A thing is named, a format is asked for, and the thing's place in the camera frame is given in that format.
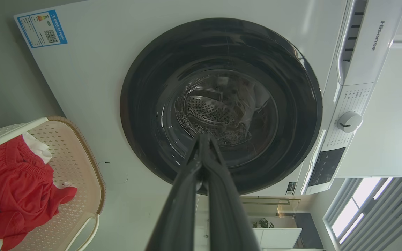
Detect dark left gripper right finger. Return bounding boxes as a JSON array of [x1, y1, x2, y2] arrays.
[[203, 134, 261, 251]]

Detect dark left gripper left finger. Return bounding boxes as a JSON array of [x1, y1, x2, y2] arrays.
[[145, 134, 206, 251]]

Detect beige perforated laundry basket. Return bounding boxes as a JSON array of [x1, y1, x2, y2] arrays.
[[0, 116, 106, 251]]

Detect green potted plant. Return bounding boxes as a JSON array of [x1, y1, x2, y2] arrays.
[[251, 218, 275, 229]]

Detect white low cabinet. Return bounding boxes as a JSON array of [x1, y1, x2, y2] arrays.
[[253, 228, 303, 249]]

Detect round washer filter cover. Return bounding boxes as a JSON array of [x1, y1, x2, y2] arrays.
[[98, 161, 129, 184]]

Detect dark tall cabinet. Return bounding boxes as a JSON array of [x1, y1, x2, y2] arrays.
[[293, 212, 324, 249]]

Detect black round washer door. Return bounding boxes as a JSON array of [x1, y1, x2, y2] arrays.
[[120, 18, 323, 196]]

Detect black washer display panel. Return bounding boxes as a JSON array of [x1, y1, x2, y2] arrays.
[[307, 147, 347, 187]]

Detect bright window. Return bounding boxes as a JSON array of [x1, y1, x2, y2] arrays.
[[332, 177, 394, 244]]

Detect white front-load washing machine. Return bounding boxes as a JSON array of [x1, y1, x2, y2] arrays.
[[14, 0, 402, 196]]

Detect white washer control knob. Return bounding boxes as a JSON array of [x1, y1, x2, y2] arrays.
[[337, 111, 364, 133]]

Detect white garment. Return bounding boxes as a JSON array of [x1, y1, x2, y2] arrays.
[[22, 132, 74, 189]]

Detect red garment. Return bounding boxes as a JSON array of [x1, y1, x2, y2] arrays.
[[0, 135, 78, 250]]

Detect grey vertical blinds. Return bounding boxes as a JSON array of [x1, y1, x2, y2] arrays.
[[322, 171, 402, 251]]

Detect white washer detergent drawer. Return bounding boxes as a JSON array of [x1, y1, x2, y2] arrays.
[[336, 0, 370, 85]]

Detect blue energy label sticker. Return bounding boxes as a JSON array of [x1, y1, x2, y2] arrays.
[[16, 9, 68, 49]]

